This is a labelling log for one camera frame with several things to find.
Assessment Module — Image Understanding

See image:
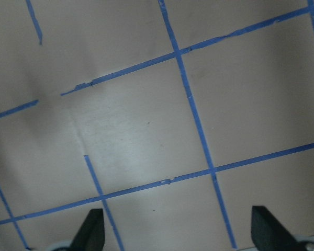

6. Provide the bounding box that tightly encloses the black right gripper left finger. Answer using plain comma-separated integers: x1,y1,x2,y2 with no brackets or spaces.
69,209,105,251

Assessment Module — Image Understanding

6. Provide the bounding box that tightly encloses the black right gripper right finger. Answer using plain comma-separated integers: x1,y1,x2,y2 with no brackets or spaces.
251,206,304,251

